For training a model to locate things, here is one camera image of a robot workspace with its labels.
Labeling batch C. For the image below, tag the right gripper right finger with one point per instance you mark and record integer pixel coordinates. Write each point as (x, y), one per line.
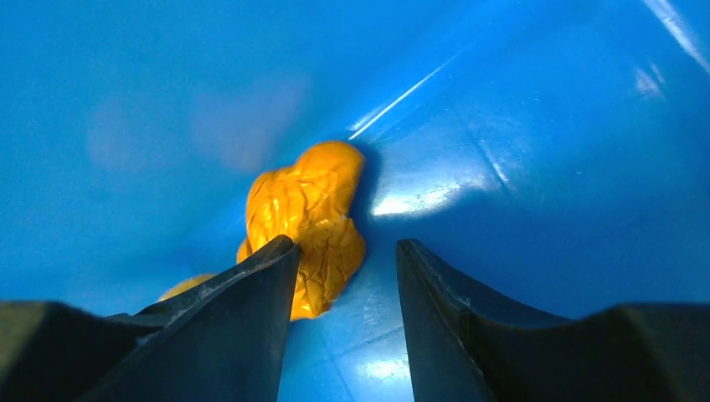
(467, 342)

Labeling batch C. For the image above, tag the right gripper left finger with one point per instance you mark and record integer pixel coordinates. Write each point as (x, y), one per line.
(223, 340)

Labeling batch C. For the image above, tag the orange fried nugget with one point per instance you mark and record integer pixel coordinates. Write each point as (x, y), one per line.
(309, 202)

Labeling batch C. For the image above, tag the small orange food ball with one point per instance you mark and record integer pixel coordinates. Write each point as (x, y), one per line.
(185, 285)

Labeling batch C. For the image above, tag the blue plastic tray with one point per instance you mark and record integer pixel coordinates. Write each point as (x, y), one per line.
(557, 151)

